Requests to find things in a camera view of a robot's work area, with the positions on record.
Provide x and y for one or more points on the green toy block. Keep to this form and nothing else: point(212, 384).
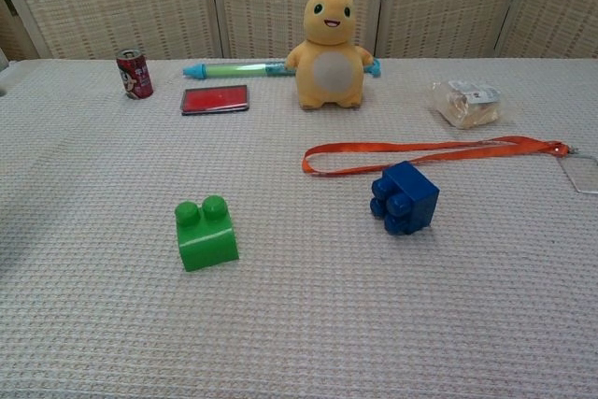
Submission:
point(205, 242)

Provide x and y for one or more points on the blue building block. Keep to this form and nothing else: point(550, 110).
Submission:
point(416, 193)

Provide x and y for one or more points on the orange dinosaur plush toy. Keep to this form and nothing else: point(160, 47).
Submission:
point(331, 72)

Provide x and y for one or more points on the red flat card case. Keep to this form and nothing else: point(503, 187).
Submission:
point(215, 100)

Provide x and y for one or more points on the blue green water syringe toy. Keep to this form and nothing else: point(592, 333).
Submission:
point(224, 70)

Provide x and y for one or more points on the beige woven tablecloth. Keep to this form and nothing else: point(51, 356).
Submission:
point(280, 315)

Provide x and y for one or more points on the clear snack bag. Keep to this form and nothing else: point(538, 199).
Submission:
point(467, 107)

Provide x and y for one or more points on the red drink can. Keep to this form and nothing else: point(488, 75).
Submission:
point(136, 79)

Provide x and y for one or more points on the clear badge holder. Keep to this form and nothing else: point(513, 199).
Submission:
point(581, 175)

